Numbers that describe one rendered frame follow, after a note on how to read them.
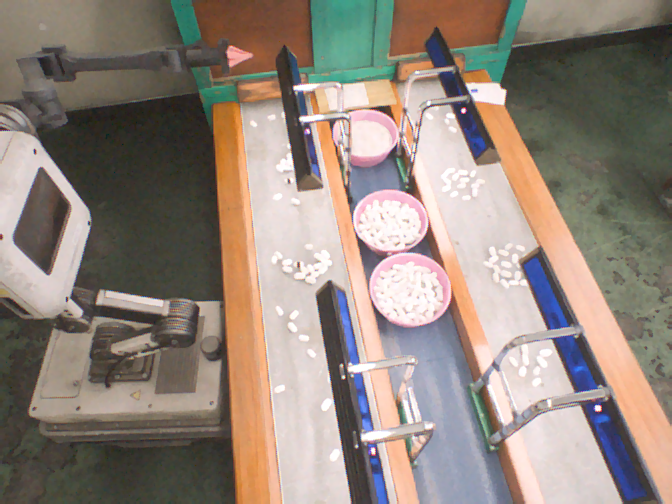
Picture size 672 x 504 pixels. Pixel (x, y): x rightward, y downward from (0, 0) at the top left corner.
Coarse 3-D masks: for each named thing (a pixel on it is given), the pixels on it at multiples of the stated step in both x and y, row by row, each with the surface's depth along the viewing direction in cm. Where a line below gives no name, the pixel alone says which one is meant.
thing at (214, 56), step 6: (204, 48) 157; (210, 48) 156; (216, 48) 156; (222, 48) 155; (204, 54) 156; (210, 54) 156; (216, 54) 156; (222, 54) 156; (210, 60) 156; (216, 60) 156; (210, 66) 159; (222, 66) 157; (222, 72) 158
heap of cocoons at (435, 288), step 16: (384, 272) 168; (400, 272) 167; (416, 272) 168; (384, 288) 164; (400, 288) 165; (416, 288) 165; (432, 288) 166; (384, 304) 161; (400, 304) 162; (416, 304) 162; (432, 304) 161; (400, 320) 160; (416, 320) 159
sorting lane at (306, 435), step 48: (288, 192) 187; (288, 240) 176; (336, 240) 175; (288, 288) 165; (288, 336) 156; (288, 384) 148; (288, 432) 141; (336, 432) 141; (288, 480) 134; (336, 480) 134
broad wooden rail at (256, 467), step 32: (224, 128) 202; (224, 160) 193; (224, 192) 184; (224, 224) 177; (224, 256) 169; (256, 256) 172; (224, 288) 163; (256, 288) 164; (256, 320) 157; (256, 352) 151; (256, 384) 146; (256, 416) 141; (256, 448) 136; (256, 480) 132
